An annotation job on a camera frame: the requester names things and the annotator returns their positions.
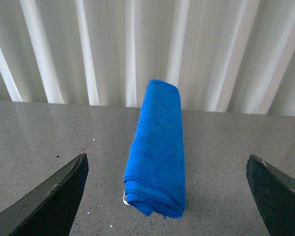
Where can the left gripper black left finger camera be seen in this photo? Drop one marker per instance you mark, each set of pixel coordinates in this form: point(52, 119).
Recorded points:
point(50, 208)

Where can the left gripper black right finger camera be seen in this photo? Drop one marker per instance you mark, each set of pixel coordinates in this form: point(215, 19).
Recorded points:
point(274, 194)

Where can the blue microfiber cloth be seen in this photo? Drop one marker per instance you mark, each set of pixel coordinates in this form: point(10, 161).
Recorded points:
point(154, 178)

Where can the white pleated curtain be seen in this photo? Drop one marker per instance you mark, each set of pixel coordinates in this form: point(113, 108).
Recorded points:
point(235, 56)

